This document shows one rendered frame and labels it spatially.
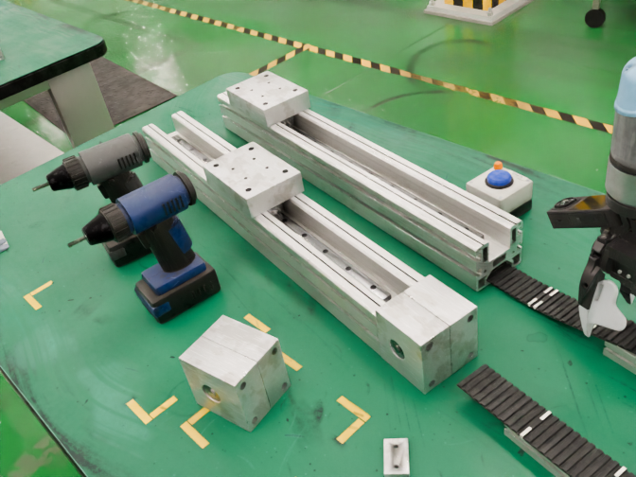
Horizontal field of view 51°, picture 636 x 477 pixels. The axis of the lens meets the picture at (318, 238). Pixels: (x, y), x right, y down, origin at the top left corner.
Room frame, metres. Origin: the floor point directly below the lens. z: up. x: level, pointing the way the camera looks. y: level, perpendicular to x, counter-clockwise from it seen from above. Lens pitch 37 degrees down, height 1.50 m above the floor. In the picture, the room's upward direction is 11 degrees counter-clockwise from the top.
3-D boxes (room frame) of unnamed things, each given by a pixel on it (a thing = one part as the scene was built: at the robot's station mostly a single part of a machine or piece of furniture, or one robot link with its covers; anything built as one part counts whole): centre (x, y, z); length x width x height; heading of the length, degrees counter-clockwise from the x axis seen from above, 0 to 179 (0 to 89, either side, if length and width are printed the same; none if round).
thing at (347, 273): (1.02, 0.09, 0.82); 0.80 x 0.10 x 0.09; 29
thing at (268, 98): (1.33, 0.05, 0.87); 0.16 x 0.11 x 0.07; 29
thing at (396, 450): (0.48, -0.04, 0.78); 0.05 x 0.03 x 0.01; 169
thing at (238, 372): (0.64, 0.13, 0.83); 0.11 x 0.10 x 0.10; 138
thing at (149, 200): (0.84, 0.27, 0.89); 0.20 x 0.08 x 0.22; 120
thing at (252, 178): (1.02, 0.09, 0.87); 0.16 x 0.11 x 0.07; 29
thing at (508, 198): (0.93, -0.31, 0.81); 0.10 x 0.08 x 0.06; 119
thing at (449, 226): (1.11, -0.07, 0.82); 0.80 x 0.10 x 0.09; 29
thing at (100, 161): (1.01, 0.35, 0.89); 0.20 x 0.08 x 0.22; 114
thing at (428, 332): (0.64, -0.13, 0.83); 0.12 x 0.09 x 0.10; 119
